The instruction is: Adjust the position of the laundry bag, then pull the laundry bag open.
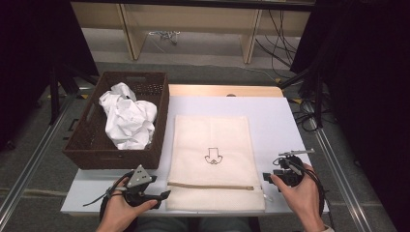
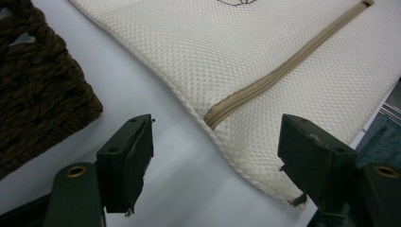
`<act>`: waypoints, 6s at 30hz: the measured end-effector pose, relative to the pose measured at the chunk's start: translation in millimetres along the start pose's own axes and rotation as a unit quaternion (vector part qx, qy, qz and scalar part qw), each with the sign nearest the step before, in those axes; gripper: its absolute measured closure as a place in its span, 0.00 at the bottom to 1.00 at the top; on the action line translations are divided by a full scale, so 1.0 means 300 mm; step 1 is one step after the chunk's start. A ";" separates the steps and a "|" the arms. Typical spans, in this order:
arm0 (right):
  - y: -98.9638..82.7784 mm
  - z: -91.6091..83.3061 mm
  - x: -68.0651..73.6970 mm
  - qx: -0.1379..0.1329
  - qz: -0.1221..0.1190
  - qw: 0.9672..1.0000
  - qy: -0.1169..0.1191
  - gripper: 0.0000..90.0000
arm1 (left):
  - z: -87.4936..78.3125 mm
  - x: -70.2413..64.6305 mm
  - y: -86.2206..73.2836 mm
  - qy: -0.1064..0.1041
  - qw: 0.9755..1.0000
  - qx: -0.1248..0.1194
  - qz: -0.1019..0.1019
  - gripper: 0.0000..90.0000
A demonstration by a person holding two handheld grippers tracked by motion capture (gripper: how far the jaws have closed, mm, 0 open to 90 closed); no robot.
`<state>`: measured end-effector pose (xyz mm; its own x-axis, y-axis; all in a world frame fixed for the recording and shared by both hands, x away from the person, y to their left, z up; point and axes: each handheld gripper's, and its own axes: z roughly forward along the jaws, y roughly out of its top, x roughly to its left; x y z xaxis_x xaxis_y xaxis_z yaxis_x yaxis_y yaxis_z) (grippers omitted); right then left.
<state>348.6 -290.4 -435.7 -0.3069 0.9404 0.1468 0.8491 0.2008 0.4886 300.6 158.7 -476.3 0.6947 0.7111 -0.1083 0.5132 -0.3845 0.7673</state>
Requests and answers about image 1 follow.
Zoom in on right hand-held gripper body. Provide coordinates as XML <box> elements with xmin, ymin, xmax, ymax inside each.
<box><xmin>273</xmin><ymin>148</ymin><xmax>315</xmax><ymax>189</ymax></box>

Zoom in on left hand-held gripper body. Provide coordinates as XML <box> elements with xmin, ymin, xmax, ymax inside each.
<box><xmin>124</xmin><ymin>164</ymin><xmax>159</xmax><ymax>207</ymax></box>

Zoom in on white garment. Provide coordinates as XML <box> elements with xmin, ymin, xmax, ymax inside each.
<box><xmin>98</xmin><ymin>81</ymin><xmax>159</xmax><ymax>151</ymax></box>

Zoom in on brown woven basket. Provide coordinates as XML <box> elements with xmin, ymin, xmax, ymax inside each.
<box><xmin>62</xmin><ymin>71</ymin><xmax>170</xmax><ymax>171</ymax></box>

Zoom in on cream mesh laundry bag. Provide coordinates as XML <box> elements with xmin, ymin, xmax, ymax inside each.
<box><xmin>165</xmin><ymin>114</ymin><xmax>267</xmax><ymax>212</ymax></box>

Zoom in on person's right hand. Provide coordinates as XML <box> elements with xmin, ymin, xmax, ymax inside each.
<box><xmin>270</xmin><ymin>162</ymin><xmax>325</xmax><ymax>232</ymax></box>

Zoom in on person's left hand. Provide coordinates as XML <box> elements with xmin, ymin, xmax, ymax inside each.
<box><xmin>96</xmin><ymin>178</ymin><xmax>159</xmax><ymax>232</ymax></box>

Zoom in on person's legs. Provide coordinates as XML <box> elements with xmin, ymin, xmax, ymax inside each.
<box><xmin>134</xmin><ymin>216</ymin><xmax>253</xmax><ymax>232</ymax></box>

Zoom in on black metal stand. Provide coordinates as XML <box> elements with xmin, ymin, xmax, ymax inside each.
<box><xmin>278</xmin><ymin>62</ymin><xmax>327</xmax><ymax>129</ymax></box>
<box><xmin>47</xmin><ymin>62</ymin><xmax>100</xmax><ymax>126</ymax></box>

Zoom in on dark curtain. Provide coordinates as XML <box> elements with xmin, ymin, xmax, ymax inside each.
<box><xmin>289</xmin><ymin>0</ymin><xmax>410</xmax><ymax>232</ymax></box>
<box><xmin>0</xmin><ymin>0</ymin><xmax>100</xmax><ymax>153</ymax></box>

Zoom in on light wooden shelf unit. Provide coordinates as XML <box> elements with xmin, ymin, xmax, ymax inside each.
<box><xmin>70</xmin><ymin>0</ymin><xmax>316</xmax><ymax>65</ymax></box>

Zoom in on right hand-held gripper cable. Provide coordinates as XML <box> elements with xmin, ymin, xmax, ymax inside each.
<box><xmin>298</xmin><ymin>159</ymin><xmax>327</xmax><ymax>218</ymax></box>

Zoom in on metal floor rail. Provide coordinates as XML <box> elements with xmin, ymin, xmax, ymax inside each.
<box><xmin>0</xmin><ymin>96</ymin><xmax>75</xmax><ymax>224</ymax></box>
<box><xmin>304</xmin><ymin>101</ymin><xmax>375</xmax><ymax>232</ymax></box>

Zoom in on black coiled floor cables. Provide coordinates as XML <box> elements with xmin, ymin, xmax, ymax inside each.
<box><xmin>289</xmin><ymin>96</ymin><xmax>337</xmax><ymax>133</ymax></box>

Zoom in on thin white floor cable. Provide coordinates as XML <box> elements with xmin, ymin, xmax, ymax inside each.
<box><xmin>195</xmin><ymin>62</ymin><xmax>278</xmax><ymax>82</ymax></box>

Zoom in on black hanging cables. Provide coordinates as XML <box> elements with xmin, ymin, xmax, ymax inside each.
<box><xmin>255</xmin><ymin>9</ymin><xmax>300</xmax><ymax>71</ymax></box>

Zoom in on grey cable bundle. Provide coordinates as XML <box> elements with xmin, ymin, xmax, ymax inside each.
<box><xmin>148</xmin><ymin>30</ymin><xmax>181</xmax><ymax>45</ymax></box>

